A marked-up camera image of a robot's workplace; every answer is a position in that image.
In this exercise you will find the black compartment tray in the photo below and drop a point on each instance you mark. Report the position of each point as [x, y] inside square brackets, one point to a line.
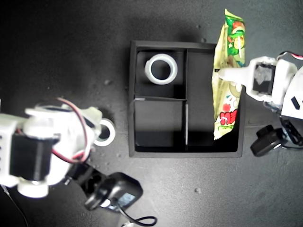
[161, 123]

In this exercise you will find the green snack bar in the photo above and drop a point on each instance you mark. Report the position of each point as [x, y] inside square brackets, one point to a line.
[233, 42]

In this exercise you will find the small white tape roll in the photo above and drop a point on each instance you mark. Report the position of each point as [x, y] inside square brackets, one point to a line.
[110, 137]

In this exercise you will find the black camera bracket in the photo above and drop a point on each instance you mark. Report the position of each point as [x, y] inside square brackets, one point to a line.
[85, 177]

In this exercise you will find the large white tape roll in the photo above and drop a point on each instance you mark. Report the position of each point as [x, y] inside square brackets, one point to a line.
[148, 71]

